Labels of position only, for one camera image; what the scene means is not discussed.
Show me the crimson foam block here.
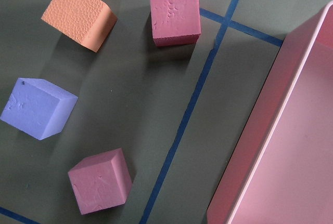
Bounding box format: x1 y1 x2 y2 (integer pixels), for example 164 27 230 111
68 148 132 215
150 0 201 47

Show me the red plastic bin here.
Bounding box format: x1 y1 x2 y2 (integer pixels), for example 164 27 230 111
207 3 332 223

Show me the orange foam block right side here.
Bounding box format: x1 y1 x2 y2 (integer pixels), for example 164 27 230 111
41 0 117 52

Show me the crimson foam block far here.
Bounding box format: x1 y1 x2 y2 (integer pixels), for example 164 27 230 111
150 0 201 47

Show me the crimson foam block near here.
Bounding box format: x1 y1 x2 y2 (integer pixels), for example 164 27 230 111
68 148 132 215

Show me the purple foam block right side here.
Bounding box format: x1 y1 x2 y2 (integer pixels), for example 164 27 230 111
1 78 78 140

